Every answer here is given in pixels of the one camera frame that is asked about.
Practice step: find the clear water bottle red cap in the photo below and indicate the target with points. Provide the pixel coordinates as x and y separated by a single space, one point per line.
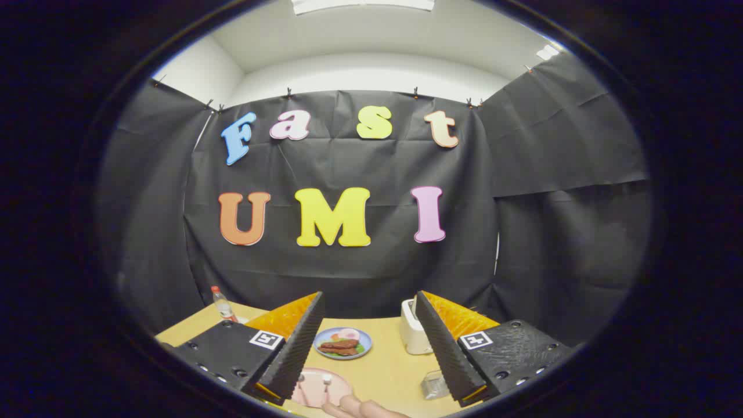
223 305

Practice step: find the pink plate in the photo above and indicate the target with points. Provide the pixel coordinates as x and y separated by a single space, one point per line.
314 390

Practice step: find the white toaster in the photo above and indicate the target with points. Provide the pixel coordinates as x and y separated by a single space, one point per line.
411 334

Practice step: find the pink ham slice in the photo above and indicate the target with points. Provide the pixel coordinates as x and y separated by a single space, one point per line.
348 334

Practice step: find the blue plate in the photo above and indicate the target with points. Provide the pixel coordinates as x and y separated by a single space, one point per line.
364 342

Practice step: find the clear drain basket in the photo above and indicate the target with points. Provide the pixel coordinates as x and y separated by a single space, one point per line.
434 384

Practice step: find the brown steak piece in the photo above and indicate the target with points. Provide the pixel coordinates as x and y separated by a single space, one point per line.
339 351
339 343

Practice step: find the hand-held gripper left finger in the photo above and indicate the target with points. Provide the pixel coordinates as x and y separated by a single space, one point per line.
299 348

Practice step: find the green lettuce leaf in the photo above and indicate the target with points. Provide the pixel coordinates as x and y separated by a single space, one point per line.
361 349

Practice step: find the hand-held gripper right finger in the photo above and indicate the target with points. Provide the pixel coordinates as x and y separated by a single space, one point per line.
442 348

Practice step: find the ceiling light panel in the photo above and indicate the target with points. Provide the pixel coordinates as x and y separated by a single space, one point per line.
360 4

